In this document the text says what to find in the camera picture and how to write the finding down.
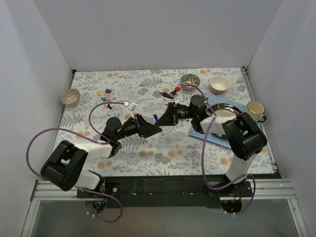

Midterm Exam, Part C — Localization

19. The purple black highlighter pen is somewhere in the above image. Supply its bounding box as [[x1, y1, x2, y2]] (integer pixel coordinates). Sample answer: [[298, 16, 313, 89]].
[[160, 92, 172, 98]]

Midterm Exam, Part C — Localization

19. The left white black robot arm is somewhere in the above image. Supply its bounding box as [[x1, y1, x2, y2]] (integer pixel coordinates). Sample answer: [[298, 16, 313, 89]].
[[40, 114, 162, 198]]

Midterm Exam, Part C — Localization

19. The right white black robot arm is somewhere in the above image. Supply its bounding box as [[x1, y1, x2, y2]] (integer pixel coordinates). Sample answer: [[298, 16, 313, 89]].
[[155, 95, 267, 196]]

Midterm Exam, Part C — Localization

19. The blue checked cloth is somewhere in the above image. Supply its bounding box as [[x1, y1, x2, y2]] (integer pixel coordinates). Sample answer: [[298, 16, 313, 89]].
[[189, 93, 246, 149]]

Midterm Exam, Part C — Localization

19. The floral dark patterned bowl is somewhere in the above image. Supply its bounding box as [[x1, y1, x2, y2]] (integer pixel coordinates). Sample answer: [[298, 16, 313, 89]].
[[180, 74, 200, 91]]

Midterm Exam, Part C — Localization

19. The dark rimmed dinner plate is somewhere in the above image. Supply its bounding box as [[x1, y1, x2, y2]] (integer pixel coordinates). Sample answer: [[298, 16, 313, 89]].
[[208, 103, 242, 140]]

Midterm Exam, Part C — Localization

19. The cream ceramic bowl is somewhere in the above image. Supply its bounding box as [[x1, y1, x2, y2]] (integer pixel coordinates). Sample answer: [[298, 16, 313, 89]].
[[210, 76, 231, 94]]

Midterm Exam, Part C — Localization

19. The floral tablecloth mat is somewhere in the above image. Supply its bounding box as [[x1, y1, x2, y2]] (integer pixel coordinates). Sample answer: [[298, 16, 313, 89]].
[[46, 67, 277, 177]]

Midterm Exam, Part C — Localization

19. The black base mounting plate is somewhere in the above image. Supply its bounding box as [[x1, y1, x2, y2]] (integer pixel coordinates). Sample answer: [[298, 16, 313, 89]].
[[76, 175, 256, 209]]

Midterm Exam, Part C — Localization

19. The patterned bowl at left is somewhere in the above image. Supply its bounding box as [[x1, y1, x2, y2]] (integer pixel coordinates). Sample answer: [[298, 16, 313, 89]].
[[60, 88, 80, 106]]

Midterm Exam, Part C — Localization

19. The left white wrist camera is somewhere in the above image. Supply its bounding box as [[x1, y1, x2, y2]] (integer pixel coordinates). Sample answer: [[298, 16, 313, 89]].
[[123, 102, 137, 118]]

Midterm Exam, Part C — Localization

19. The cream mug dark handle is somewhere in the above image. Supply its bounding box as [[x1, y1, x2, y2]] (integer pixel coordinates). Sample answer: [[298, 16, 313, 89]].
[[245, 101, 267, 123]]

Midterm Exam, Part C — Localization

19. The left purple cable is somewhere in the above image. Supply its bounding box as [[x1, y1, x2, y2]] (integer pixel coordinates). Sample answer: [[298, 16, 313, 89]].
[[26, 101, 129, 223]]

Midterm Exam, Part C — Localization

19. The aluminium frame rail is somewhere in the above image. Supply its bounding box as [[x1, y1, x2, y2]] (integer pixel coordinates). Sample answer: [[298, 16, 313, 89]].
[[31, 178, 296, 200]]

